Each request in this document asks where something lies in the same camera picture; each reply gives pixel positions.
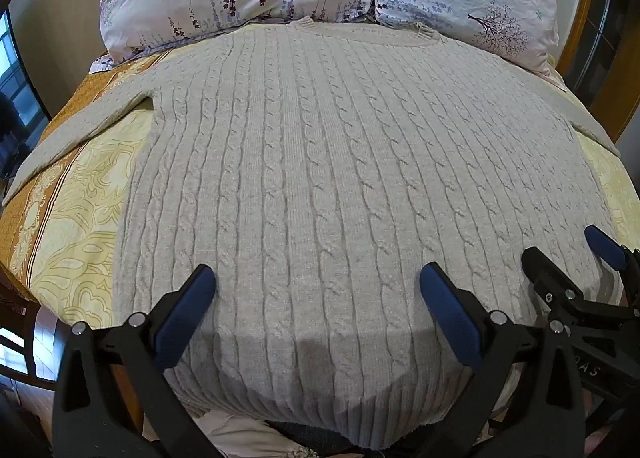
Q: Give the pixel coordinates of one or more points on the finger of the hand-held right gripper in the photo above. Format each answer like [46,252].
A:
[605,248]
[550,278]

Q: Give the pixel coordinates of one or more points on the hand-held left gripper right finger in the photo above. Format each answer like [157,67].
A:
[450,310]

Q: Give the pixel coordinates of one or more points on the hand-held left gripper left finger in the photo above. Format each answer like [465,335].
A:
[187,305]

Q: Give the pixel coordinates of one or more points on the white cloth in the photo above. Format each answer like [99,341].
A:
[240,433]

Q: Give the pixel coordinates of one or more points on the yellow patterned bed sheet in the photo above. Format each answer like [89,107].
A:
[75,198]

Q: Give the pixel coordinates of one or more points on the wooden chair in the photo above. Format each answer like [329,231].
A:
[25,353]

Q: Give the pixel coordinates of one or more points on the wooden headboard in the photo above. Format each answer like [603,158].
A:
[575,13]

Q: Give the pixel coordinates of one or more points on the window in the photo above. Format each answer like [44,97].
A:
[20,88]

